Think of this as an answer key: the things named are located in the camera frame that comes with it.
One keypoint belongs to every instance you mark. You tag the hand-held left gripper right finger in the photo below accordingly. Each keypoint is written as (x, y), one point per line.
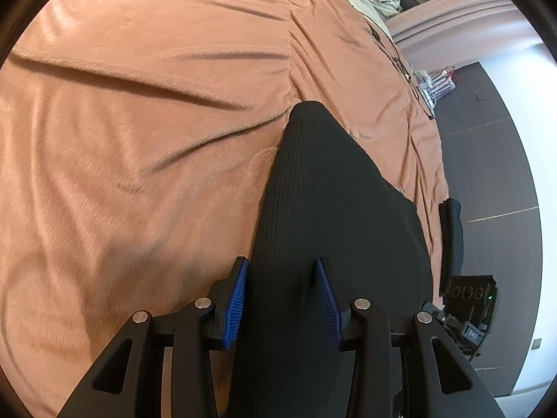
(328, 300)

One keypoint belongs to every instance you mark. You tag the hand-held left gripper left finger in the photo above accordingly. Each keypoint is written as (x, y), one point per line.
(233, 309)

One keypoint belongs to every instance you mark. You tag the black pants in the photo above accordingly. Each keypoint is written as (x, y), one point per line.
(330, 200)

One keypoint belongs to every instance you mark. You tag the striped paper bag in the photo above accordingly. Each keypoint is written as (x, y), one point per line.
(441, 80)

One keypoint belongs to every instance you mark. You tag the orange blanket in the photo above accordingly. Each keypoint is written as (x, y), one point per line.
(130, 117)

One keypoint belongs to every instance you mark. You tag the pink curtain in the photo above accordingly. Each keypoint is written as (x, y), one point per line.
(457, 13)

